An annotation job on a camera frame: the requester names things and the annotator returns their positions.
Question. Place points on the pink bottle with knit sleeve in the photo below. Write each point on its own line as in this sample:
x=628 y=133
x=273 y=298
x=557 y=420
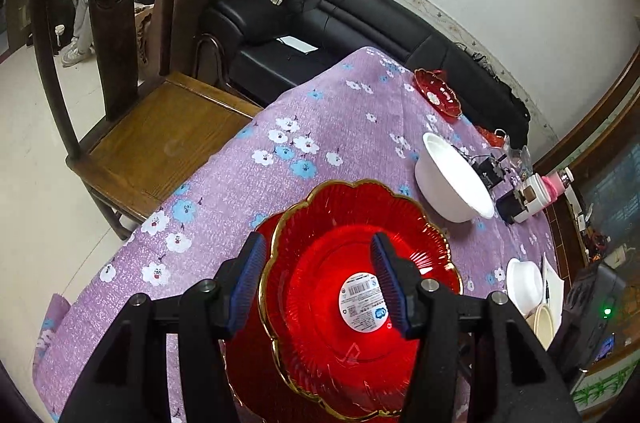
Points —
x=555 y=185

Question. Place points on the red plate with gold lettering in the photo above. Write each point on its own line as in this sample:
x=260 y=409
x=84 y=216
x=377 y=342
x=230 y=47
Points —
x=245 y=368

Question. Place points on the black pen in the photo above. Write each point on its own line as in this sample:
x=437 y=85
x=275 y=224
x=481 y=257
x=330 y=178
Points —
x=547 y=292

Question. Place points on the small red plate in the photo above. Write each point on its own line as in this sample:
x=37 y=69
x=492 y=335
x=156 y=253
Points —
x=435 y=90

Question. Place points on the dark wooden chair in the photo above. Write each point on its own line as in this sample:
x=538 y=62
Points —
x=160 y=138

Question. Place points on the white paper on sofa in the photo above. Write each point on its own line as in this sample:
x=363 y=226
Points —
x=297 y=44

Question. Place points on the wooden door frame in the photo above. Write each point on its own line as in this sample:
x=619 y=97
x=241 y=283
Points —
x=590 y=118

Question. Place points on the black electronic device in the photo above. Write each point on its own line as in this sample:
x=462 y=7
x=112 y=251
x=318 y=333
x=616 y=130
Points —
x=489 y=173

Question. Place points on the cream plastic bowl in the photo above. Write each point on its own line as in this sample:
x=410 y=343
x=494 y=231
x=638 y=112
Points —
x=542 y=328

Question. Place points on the upturned white foam bowl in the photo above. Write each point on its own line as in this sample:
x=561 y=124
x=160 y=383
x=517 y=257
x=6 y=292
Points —
x=522 y=285

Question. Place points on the round white paper bowl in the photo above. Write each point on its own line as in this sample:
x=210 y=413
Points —
x=450 y=183

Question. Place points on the red plate with white sticker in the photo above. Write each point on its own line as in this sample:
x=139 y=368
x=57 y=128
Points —
x=320 y=303

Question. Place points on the white paper sheet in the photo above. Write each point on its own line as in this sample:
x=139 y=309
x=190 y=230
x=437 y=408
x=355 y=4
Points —
x=556 y=278

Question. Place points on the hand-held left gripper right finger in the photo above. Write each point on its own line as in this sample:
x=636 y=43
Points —
x=390 y=288

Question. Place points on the black box with wooden knob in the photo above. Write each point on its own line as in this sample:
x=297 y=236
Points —
x=510 y=208

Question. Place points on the purple floral tablecloth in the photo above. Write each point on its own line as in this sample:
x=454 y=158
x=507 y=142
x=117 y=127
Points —
x=300 y=118

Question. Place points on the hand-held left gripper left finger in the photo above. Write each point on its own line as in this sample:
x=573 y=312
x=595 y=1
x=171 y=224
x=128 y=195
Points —
x=247 y=283

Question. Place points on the black leather sofa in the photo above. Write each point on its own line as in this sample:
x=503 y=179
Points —
x=350 y=23

